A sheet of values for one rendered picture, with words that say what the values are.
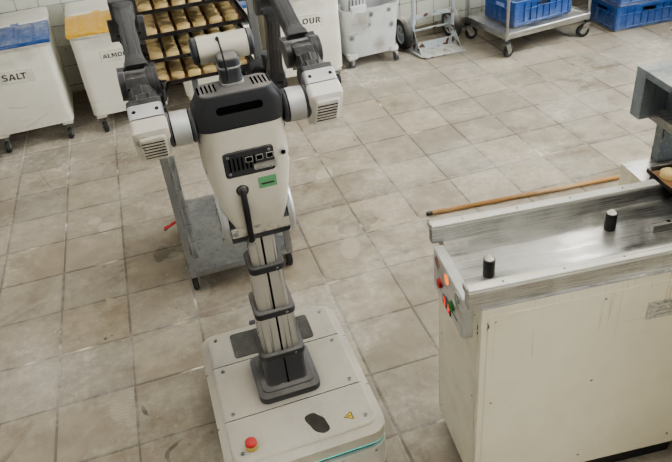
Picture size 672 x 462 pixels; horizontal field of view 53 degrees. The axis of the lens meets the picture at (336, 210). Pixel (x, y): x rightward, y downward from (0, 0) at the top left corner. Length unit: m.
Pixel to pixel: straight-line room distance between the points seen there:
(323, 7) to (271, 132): 3.16
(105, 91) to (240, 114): 3.17
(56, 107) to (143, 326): 2.17
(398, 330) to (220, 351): 0.78
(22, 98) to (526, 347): 3.79
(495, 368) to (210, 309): 1.59
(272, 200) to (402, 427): 1.08
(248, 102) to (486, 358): 0.92
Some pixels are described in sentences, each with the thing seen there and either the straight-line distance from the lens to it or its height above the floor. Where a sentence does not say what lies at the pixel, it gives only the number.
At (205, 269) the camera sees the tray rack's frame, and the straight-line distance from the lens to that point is 3.13.
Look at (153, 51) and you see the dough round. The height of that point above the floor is 1.15.
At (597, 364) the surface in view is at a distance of 2.09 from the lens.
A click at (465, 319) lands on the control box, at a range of 1.83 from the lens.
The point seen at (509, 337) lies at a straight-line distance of 1.86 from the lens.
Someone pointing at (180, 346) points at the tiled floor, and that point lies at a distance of 3.01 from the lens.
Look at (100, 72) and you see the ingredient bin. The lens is 4.80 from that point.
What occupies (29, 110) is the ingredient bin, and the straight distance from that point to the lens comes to 4.93.
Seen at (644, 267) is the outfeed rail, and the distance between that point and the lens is 1.93.
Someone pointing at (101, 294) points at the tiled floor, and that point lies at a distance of 3.43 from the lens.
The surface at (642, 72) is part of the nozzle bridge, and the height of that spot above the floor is 1.17.
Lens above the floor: 2.02
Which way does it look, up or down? 34 degrees down
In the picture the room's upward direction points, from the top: 6 degrees counter-clockwise
